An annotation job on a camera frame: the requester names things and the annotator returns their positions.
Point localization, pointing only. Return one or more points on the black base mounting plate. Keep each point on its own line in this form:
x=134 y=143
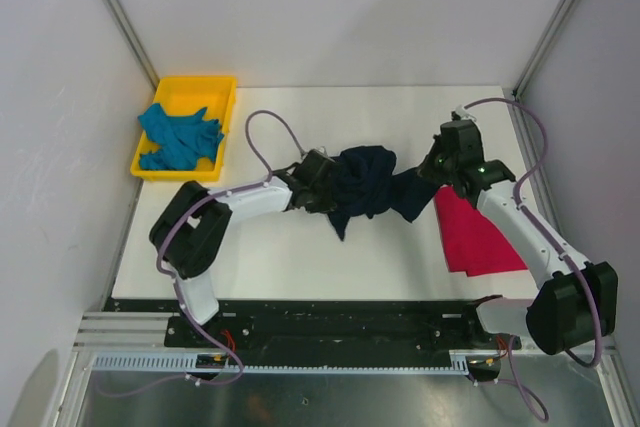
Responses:
x=246 y=324

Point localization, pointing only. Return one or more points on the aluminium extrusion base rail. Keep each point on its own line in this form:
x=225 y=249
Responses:
x=122 y=330

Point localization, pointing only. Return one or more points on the right aluminium frame post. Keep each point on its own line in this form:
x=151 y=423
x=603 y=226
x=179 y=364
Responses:
x=544 y=45

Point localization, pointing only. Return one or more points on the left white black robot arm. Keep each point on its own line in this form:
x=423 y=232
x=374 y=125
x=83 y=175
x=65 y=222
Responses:
x=190 y=231

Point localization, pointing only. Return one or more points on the navy blue t-shirt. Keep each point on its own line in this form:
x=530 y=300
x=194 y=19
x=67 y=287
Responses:
x=366 y=184

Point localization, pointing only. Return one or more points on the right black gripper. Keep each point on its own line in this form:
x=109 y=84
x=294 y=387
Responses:
x=426 y=169

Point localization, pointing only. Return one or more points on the yellow plastic bin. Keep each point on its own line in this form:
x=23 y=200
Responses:
x=185 y=95

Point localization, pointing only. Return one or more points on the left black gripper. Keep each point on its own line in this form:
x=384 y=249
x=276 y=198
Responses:
x=325 y=204

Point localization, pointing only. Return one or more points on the aluminium frame post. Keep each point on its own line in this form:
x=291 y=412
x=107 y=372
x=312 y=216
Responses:
x=544 y=45
x=127 y=30

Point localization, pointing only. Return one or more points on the left aluminium frame post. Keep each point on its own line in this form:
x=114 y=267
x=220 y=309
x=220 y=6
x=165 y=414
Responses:
x=127 y=30

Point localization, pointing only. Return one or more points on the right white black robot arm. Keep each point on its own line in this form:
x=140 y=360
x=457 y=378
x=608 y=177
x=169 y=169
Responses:
x=576 y=298

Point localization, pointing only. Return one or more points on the folded magenta t-shirt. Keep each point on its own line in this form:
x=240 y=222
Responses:
x=471 y=244

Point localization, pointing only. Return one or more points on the teal crumpled t-shirt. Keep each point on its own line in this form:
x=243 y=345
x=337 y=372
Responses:
x=182 y=140

